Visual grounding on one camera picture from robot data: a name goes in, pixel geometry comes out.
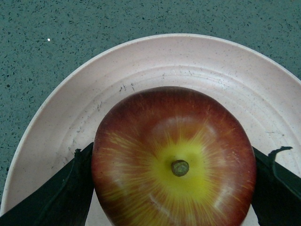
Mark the pink plate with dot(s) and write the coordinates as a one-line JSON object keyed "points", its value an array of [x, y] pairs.
{"points": [[263, 96]]}

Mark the red yellow apple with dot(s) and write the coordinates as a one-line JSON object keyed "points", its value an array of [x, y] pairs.
{"points": [[172, 156]]}

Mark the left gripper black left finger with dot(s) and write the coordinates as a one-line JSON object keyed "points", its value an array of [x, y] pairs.
{"points": [[64, 200]]}

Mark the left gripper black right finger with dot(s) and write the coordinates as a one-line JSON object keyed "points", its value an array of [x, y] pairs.
{"points": [[277, 195]]}

